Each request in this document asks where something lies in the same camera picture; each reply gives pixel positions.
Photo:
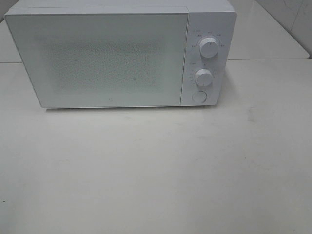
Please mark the round white door-release button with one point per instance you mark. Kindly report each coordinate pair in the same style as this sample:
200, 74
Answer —
199, 97

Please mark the white dial knob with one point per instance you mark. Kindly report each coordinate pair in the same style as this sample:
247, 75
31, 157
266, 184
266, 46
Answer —
208, 47
203, 77

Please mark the white microwave door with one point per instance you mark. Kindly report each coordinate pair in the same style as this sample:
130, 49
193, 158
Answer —
84, 61

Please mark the white microwave oven body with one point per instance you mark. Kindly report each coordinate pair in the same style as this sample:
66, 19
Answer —
206, 18

